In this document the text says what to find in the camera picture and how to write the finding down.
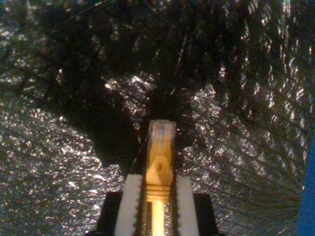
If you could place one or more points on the black bubble wrap mat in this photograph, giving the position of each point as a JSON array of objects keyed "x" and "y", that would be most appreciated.
[{"x": 61, "y": 147}]

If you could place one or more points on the blue flat rack unit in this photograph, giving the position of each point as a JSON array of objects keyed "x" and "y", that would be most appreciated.
[{"x": 307, "y": 196}]

